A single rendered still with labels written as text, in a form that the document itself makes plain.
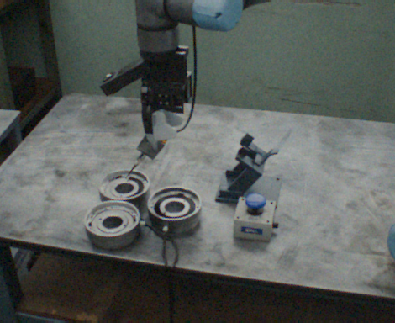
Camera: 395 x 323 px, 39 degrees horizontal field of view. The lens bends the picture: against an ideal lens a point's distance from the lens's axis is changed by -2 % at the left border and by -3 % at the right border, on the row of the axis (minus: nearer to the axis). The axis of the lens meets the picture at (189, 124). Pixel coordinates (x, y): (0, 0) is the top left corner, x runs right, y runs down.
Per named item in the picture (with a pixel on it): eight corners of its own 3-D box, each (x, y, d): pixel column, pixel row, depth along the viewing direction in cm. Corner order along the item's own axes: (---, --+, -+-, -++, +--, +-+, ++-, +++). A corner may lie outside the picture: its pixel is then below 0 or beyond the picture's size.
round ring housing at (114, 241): (86, 255, 103) (83, 238, 101) (86, 219, 112) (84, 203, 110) (143, 249, 104) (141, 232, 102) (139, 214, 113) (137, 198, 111)
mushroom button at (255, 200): (242, 224, 106) (243, 203, 104) (245, 210, 110) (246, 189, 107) (263, 226, 105) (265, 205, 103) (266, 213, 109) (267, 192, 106)
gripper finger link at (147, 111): (150, 137, 106) (149, 93, 102) (142, 136, 106) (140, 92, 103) (157, 127, 110) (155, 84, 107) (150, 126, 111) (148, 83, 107)
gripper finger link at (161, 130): (176, 159, 109) (175, 114, 105) (145, 156, 110) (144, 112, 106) (179, 151, 111) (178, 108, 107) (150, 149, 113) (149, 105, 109)
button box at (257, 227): (233, 238, 106) (233, 218, 104) (239, 214, 112) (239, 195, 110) (276, 243, 105) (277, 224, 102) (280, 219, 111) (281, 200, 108)
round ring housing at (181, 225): (159, 198, 118) (158, 182, 116) (208, 206, 115) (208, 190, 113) (140, 230, 109) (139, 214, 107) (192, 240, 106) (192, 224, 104)
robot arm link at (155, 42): (130, 31, 98) (144, 15, 104) (132, 55, 100) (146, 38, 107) (172, 33, 96) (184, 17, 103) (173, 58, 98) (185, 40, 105)
